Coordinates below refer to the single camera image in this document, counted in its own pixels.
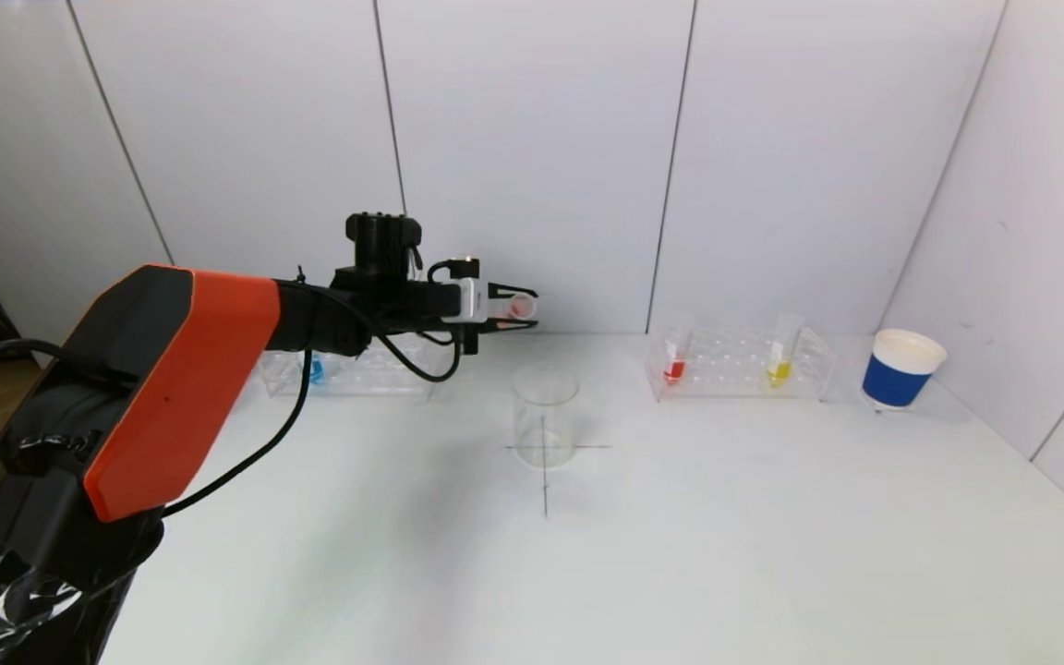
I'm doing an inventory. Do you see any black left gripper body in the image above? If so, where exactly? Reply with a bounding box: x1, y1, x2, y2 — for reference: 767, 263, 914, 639
408, 277, 489, 356

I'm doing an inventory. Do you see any clear glass beaker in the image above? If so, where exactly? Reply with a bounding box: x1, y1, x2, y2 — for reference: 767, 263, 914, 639
511, 363, 581, 470

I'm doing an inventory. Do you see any clear acrylic test tube rack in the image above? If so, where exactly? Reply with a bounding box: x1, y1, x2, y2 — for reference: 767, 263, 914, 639
645, 325, 838, 403
258, 331, 441, 400

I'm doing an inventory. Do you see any red pigment test tube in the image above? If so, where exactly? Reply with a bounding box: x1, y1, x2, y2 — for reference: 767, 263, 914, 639
662, 316, 695, 386

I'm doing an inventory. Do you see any yellow pigment test tube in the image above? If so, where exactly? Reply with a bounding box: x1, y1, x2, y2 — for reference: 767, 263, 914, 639
766, 312, 805, 387

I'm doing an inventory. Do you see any blue white paper cup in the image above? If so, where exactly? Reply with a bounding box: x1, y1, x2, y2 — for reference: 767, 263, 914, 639
861, 329, 948, 412

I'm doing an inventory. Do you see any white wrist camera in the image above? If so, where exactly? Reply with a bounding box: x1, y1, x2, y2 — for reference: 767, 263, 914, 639
443, 276, 493, 325

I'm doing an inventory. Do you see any thin black cable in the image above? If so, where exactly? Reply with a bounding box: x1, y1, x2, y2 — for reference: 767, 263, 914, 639
161, 300, 465, 520

